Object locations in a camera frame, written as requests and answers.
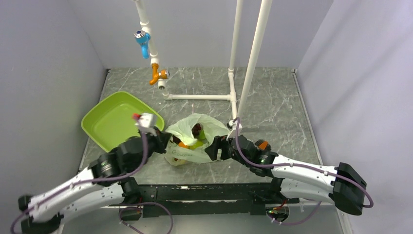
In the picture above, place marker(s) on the orange tap valve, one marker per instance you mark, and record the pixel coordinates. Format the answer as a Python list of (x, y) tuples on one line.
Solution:
[(157, 75)]

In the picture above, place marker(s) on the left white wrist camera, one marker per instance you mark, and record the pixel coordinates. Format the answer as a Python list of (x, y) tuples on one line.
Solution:
[(145, 122)]

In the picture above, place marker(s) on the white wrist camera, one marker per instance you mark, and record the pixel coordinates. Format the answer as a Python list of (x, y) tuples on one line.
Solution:
[(145, 122), (235, 128)]

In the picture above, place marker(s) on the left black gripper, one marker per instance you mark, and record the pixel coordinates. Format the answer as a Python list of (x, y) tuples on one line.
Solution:
[(162, 138)]

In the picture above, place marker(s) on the blue tap valve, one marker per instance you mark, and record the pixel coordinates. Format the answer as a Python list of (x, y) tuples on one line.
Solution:
[(142, 38)]

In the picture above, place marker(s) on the small orange black block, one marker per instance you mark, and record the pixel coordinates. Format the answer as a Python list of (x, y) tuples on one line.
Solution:
[(263, 145)]

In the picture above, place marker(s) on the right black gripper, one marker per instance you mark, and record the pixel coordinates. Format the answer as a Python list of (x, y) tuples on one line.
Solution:
[(219, 142)]

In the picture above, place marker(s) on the dark red fake fruit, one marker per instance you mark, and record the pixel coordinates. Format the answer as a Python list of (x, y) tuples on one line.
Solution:
[(196, 130)]

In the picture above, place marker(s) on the lime green plastic tray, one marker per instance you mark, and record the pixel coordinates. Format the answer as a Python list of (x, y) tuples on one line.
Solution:
[(110, 122)]

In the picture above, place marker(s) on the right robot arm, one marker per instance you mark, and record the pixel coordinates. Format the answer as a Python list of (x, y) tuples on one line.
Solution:
[(339, 185)]

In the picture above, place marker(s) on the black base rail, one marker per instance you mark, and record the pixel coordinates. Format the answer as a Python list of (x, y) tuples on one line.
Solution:
[(206, 199)]

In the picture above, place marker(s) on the white PVC pipe frame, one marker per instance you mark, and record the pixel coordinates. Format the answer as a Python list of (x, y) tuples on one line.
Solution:
[(236, 106)]

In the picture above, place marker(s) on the green fake fruit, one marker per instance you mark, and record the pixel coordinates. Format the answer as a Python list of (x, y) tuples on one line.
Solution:
[(201, 140)]

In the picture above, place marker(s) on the green avocado print plastic bag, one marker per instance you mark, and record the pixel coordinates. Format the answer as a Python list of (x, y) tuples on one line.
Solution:
[(190, 137)]

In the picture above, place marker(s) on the orange fake fruit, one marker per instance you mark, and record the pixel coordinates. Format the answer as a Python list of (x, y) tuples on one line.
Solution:
[(182, 145)]

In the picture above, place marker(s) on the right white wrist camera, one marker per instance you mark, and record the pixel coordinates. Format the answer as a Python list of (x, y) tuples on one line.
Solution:
[(235, 128)]

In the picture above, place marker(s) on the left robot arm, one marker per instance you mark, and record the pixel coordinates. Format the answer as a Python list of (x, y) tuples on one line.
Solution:
[(106, 181)]

